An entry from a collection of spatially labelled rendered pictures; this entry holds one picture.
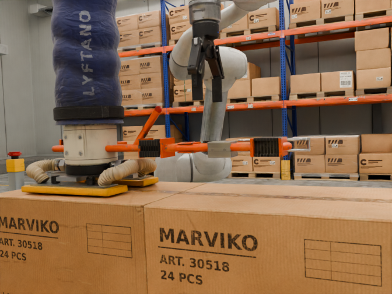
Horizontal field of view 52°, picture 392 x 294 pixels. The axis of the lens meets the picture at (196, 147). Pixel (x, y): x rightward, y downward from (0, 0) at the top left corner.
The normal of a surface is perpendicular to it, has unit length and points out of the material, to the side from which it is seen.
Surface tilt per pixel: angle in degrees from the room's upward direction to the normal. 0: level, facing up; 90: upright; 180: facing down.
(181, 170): 92
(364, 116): 90
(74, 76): 73
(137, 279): 90
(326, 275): 90
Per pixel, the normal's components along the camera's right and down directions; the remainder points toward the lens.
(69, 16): -0.05, -0.12
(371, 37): -0.40, 0.07
